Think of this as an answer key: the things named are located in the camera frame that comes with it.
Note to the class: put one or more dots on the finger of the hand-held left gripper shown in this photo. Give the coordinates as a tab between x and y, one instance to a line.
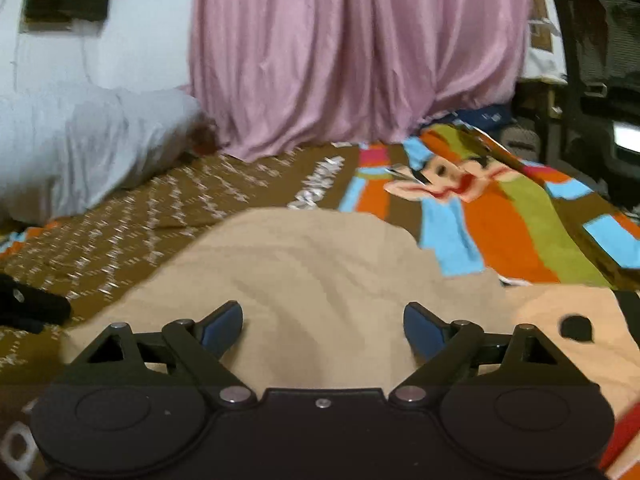
35	305

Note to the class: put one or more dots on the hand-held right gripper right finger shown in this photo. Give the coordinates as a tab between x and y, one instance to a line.
421	331

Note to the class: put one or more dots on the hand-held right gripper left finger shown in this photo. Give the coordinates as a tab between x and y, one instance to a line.
222	331

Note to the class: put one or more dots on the beige jacket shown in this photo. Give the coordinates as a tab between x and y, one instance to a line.
310	270

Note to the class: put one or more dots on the printed cartoon blanket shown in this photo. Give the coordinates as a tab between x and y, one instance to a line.
500	230

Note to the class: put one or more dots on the white pillow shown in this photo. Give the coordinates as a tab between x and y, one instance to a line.
70	150

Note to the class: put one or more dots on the dark blue cloth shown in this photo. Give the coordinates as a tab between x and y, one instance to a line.
482	116

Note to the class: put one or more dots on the wooden table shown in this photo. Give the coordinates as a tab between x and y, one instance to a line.
542	110

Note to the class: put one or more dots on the pink curtain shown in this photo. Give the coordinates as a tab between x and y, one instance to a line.
350	55

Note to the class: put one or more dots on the black office chair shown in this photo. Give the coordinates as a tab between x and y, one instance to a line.
595	75

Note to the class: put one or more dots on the brown wall board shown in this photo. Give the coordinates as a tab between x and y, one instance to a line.
542	15

